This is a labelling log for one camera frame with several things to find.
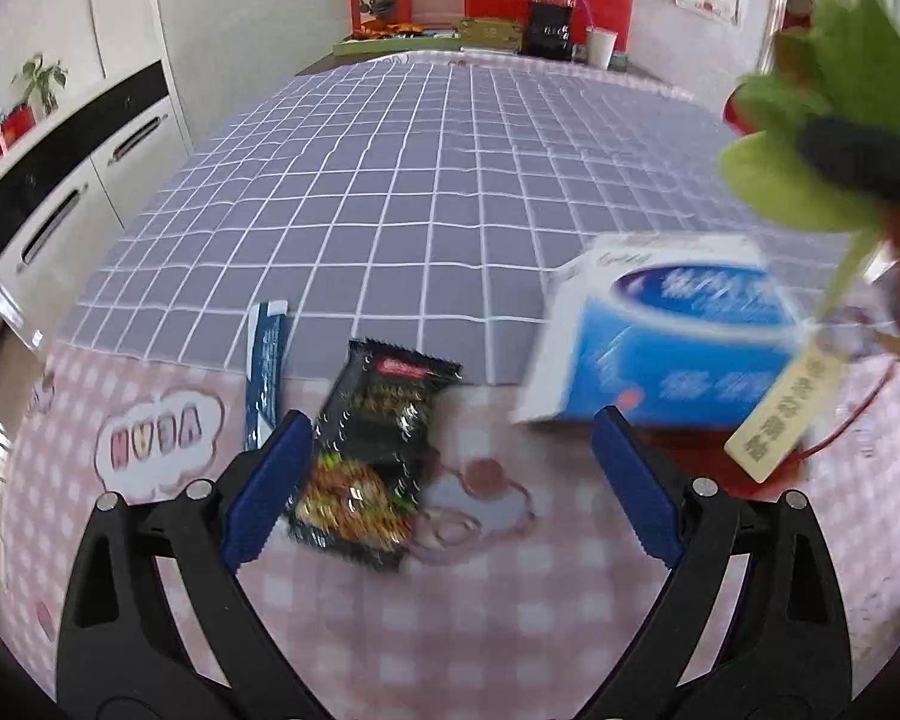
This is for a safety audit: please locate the green leaf toy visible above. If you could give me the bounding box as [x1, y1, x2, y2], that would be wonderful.
[720, 0, 900, 316]

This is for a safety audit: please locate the blue white medicine box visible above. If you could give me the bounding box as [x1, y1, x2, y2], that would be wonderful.
[512, 232, 803, 431]

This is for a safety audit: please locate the black snack wrapper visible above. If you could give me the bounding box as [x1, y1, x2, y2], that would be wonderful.
[284, 338, 463, 572]

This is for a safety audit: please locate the pink checkered tablecloth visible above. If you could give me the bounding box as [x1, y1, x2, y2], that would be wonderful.
[1, 344, 900, 718]

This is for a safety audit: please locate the white paper cup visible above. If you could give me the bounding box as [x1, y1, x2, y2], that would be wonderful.
[585, 26, 617, 71]

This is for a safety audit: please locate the blue narrow sachet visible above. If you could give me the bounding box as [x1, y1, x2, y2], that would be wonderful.
[244, 299, 289, 450]

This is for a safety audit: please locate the white sideboard cabinet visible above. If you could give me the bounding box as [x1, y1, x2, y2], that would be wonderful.
[0, 0, 191, 349]

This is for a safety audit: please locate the purple grid tablecloth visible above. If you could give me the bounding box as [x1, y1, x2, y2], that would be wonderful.
[61, 57, 847, 383]

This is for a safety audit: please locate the red framed picture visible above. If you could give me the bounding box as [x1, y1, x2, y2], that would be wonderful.
[349, 0, 413, 34]

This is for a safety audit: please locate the potted green plant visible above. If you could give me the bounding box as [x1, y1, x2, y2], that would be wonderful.
[13, 52, 68, 115]

